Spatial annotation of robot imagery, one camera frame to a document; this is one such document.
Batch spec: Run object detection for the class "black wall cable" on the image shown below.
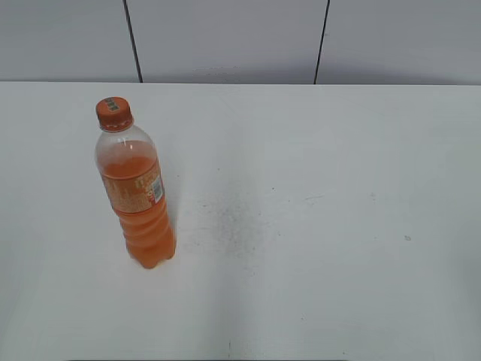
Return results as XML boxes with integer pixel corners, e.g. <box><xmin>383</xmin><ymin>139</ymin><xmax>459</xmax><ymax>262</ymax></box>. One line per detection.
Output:
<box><xmin>123</xmin><ymin>0</ymin><xmax>144</xmax><ymax>83</ymax></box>
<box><xmin>313</xmin><ymin>0</ymin><xmax>331</xmax><ymax>85</ymax></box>

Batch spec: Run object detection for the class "left black wall cable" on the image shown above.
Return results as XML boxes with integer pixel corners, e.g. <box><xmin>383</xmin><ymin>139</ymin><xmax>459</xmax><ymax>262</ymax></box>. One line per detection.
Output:
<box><xmin>123</xmin><ymin>0</ymin><xmax>144</xmax><ymax>83</ymax></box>

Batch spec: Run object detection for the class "orange bottle cap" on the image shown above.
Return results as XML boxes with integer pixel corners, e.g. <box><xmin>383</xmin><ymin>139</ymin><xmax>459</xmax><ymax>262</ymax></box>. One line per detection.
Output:
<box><xmin>95</xmin><ymin>96</ymin><xmax>134</xmax><ymax>132</ymax></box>

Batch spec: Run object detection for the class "right black wall cable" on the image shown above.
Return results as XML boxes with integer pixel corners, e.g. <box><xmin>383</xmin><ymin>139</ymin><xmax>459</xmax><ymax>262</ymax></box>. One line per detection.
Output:
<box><xmin>313</xmin><ymin>0</ymin><xmax>331</xmax><ymax>85</ymax></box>

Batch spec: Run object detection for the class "orange soda plastic bottle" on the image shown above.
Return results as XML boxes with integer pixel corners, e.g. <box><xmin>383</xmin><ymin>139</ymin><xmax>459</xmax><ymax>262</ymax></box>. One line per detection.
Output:
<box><xmin>95</xmin><ymin>111</ymin><xmax>176</xmax><ymax>268</ymax></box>

